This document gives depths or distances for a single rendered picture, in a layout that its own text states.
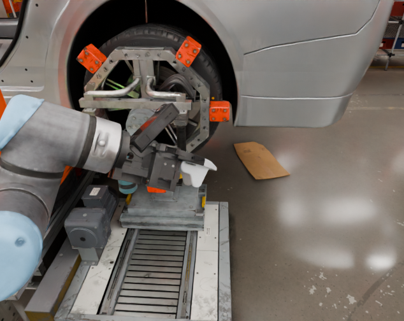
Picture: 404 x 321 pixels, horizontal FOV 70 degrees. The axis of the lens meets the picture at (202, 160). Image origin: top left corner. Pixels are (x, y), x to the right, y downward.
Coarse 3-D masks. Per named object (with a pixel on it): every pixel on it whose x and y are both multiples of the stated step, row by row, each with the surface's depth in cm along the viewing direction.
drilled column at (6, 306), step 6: (6, 300) 123; (0, 306) 119; (6, 306) 123; (12, 306) 126; (0, 312) 119; (6, 312) 123; (12, 312) 126; (0, 318) 119; (6, 318) 123; (12, 318) 126; (18, 318) 131
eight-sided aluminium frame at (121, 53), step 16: (128, 48) 119; (144, 48) 118; (160, 48) 118; (112, 64) 118; (176, 64) 117; (96, 80) 122; (192, 80) 120; (208, 96) 123; (208, 112) 128; (208, 128) 132; (192, 144) 137
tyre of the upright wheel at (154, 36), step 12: (144, 24) 132; (156, 24) 131; (168, 24) 135; (120, 36) 120; (132, 36) 120; (144, 36) 120; (156, 36) 119; (168, 36) 119; (180, 36) 123; (192, 36) 136; (108, 48) 123; (204, 48) 135; (204, 60) 124; (204, 72) 126; (216, 72) 134; (84, 84) 133; (216, 84) 129; (216, 96) 132; (204, 144) 147
